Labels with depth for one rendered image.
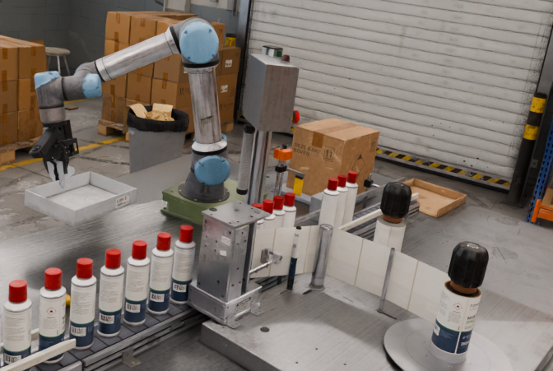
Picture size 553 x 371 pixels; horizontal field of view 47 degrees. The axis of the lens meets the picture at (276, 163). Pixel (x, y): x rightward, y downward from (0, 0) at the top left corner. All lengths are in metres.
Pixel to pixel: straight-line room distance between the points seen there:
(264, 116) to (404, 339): 0.69
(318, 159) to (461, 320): 1.19
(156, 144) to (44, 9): 4.26
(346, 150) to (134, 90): 3.68
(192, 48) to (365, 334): 0.97
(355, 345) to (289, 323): 0.17
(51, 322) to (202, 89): 0.93
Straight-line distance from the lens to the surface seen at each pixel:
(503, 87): 6.13
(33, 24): 8.39
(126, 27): 5.94
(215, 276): 1.57
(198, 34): 1.97
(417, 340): 1.68
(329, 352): 1.57
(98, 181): 2.19
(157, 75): 5.78
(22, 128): 5.44
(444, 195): 3.00
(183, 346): 1.61
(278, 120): 1.78
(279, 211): 1.87
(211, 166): 2.08
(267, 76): 1.74
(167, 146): 4.54
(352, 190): 2.21
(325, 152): 2.54
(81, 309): 1.44
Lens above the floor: 1.73
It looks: 17 degrees down
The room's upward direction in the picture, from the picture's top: 8 degrees clockwise
